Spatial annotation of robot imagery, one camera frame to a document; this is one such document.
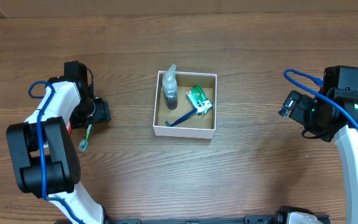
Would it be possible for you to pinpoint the green toothbrush with cap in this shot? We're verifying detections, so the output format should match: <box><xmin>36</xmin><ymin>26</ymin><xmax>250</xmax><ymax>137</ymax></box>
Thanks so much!
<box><xmin>79</xmin><ymin>124</ymin><xmax>92</xmax><ymax>152</ymax></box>

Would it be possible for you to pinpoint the bottle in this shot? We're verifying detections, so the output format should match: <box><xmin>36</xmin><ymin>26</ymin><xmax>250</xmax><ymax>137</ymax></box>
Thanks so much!
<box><xmin>162</xmin><ymin>64</ymin><xmax>178</xmax><ymax>110</ymax></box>

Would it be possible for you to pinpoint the blue disposable razor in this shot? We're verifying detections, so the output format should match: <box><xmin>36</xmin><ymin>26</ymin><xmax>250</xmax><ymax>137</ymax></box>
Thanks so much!
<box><xmin>165</xmin><ymin>108</ymin><xmax>197</xmax><ymax>127</ymax></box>

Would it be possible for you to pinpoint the green soap packet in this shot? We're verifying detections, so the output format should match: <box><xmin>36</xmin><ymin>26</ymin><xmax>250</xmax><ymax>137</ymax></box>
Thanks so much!
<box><xmin>186</xmin><ymin>85</ymin><xmax>213</xmax><ymax>115</ymax></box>

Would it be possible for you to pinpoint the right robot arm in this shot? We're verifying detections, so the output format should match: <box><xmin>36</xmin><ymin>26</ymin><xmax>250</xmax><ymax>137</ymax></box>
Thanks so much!
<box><xmin>278</xmin><ymin>65</ymin><xmax>358</xmax><ymax>223</ymax></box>

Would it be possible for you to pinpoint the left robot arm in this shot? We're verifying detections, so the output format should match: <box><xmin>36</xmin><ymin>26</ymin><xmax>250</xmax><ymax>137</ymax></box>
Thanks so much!
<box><xmin>6</xmin><ymin>61</ymin><xmax>111</xmax><ymax>223</ymax></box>

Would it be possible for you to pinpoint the red Colgate toothpaste tube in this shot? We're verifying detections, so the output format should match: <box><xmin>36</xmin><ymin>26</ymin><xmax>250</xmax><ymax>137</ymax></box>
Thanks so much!
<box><xmin>67</xmin><ymin>121</ymin><xmax>71</xmax><ymax>134</ymax></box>

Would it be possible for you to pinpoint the white cardboard box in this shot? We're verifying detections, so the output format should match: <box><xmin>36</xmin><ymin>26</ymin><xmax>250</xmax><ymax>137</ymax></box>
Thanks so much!
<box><xmin>153</xmin><ymin>71</ymin><xmax>218</xmax><ymax>139</ymax></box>

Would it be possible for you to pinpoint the right blue cable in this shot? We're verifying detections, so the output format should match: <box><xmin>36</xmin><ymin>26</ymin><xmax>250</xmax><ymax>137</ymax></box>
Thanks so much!
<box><xmin>283</xmin><ymin>68</ymin><xmax>358</xmax><ymax>178</ymax></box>

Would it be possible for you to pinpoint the blue cable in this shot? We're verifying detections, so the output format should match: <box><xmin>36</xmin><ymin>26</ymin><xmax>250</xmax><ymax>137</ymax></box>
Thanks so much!
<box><xmin>27</xmin><ymin>80</ymin><xmax>86</xmax><ymax>224</ymax></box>
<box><xmin>283</xmin><ymin>68</ymin><xmax>358</xmax><ymax>178</ymax></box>

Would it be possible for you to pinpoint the left blue cable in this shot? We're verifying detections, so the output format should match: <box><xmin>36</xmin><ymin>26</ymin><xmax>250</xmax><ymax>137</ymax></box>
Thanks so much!
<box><xmin>27</xmin><ymin>80</ymin><xmax>86</xmax><ymax>224</ymax></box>

